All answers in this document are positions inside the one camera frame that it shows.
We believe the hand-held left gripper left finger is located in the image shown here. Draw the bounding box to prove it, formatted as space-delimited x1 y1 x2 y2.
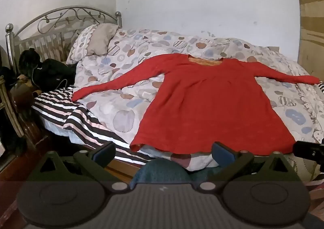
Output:
27 142 130 193

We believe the black bag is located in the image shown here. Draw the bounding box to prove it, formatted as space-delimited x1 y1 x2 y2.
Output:
19 48 76 91

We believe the dark wooden furniture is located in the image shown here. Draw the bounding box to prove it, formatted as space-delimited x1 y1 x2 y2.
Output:
0 74 51 161

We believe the striped bed sheet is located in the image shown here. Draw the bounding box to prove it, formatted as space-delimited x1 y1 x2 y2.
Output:
32 81 324 169

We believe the spotted pillow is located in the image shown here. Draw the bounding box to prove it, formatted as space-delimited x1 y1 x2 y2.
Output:
66 23 119 65

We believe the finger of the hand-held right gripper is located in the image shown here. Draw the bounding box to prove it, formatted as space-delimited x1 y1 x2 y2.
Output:
293 140 324 162

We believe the spotted patchwork quilt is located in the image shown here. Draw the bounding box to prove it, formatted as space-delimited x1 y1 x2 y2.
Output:
73 28 324 172

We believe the metal bed headboard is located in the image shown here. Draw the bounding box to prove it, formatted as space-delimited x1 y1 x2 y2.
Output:
5 5 122 77

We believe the teal cloth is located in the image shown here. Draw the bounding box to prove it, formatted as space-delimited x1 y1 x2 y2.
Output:
130 157 221 189

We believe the red long-sleeved top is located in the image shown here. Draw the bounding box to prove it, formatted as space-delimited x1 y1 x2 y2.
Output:
71 53 321 155

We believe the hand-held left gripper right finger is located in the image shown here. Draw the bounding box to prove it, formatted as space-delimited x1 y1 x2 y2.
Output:
196 141 301 192

